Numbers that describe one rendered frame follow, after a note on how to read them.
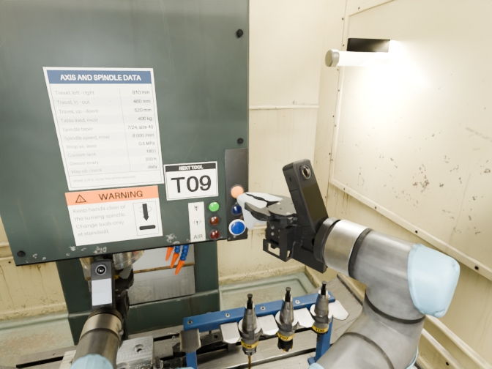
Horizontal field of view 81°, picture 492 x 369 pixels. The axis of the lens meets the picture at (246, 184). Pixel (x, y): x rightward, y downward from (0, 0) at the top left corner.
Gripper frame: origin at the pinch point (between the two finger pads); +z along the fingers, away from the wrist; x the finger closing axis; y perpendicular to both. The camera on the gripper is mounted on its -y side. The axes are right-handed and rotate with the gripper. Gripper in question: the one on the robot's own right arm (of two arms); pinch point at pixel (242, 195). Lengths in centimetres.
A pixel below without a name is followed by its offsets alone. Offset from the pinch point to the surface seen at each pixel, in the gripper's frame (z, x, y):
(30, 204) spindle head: 20.5, -31.1, -1.0
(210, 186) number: 4.8, -4.2, -1.6
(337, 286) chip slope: 19, 88, 82
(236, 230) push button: 1.6, -0.3, 8.3
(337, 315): -9, 30, 44
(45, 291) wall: 135, -23, 89
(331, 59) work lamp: 21, 64, -29
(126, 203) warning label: 12.7, -17.9, 0.5
